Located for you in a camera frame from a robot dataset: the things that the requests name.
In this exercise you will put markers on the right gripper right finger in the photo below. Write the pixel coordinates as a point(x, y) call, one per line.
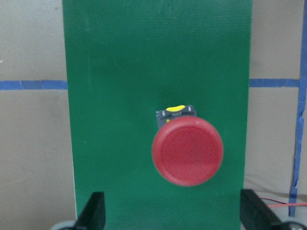
point(256, 215)

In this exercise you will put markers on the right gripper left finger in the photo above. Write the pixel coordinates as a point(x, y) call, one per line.
point(93, 216)

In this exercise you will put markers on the red push button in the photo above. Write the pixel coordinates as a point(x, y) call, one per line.
point(187, 150)

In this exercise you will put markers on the green conveyor belt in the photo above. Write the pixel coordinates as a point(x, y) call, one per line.
point(127, 59)

